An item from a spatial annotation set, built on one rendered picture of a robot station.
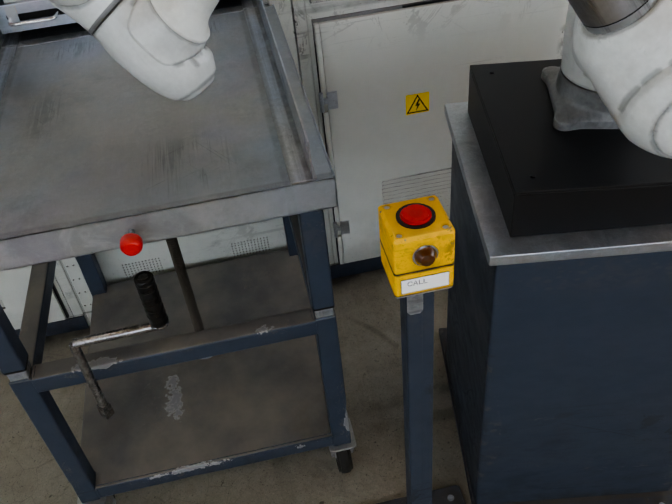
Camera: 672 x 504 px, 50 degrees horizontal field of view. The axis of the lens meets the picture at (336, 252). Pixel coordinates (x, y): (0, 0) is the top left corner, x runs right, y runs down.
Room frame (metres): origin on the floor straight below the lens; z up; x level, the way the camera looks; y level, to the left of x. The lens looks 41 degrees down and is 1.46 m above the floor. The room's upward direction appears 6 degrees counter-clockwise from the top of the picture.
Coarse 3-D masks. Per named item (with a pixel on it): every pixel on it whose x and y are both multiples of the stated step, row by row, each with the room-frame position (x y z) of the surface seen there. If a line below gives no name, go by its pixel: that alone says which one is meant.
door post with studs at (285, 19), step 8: (264, 0) 1.55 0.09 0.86; (272, 0) 1.55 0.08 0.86; (280, 0) 1.55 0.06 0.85; (288, 0) 1.55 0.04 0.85; (280, 8) 1.55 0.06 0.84; (288, 8) 1.55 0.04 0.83; (280, 16) 1.55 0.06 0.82; (288, 16) 1.55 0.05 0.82; (288, 24) 1.55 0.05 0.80; (288, 32) 1.55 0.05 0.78; (288, 40) 1.55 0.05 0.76; (296, 56) 1.55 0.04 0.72; (296, 64) 1.55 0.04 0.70
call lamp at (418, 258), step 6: (420, 246) 0.65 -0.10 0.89; (426, 246) 0.65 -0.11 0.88; (432, 246) 0.65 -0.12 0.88; (414, 252) 0.65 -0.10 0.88; (420, 252) 0.65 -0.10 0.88; (426, 252) 0.65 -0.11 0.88; (432, 252) 0.65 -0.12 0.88; (438, 252) 0.66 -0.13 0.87; (414, 258) 0.65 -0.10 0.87; (420, 258) 0.64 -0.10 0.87; (426, 258) 0.64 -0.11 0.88; (432, 258) 0.64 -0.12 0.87; (420, 264) 0.64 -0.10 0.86; (426, 264) 0.64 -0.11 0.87
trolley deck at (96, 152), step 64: (64, 64) 1.37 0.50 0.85; (256, 64) 1.27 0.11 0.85; (0, 128) 1.13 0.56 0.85; (64, 128) 1.11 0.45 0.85; (128, 128) 1.08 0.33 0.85; (192, 128) 1.06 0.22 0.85; (256, 128) 1.04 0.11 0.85; (0, 192) 0.93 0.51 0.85; (64, 192) 0.91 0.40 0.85; (128, 192) 0.89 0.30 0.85; (192, 192) 0.88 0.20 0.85; (256, 192) 0.86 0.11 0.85; (320, 192) 0.87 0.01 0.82; (0, 256) 0.81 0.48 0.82; (64, 256) 0.82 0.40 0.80
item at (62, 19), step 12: (0, 0) 1.54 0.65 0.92; (24, 0) 1.52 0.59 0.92; (36, 0) 1.52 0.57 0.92; (0, 12) 1.51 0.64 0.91; (24, 12) 1.51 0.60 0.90; (36, 12) 1.52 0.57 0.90; (48, 12) 1.52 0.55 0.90; (60, 12) 1.52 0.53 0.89; (0, 24) 1.51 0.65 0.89; (36, 24) 1.52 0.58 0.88; (48, 24) 1.52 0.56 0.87; (60, 24) 1.52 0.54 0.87
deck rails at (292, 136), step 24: (264, 24) 1.41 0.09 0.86; (0, 48) 1.46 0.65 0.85; (264, 48) 1.33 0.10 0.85; (0, 72) 1.35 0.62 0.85; (264, 72) 1.23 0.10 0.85; (0, 96) 1.25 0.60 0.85; (288, 96) 1.08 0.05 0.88; (288, 120) 1.05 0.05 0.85; (288, 144) 0.97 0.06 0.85; (288, 168) 0.90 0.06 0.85; (312, 168) 0.87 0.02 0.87
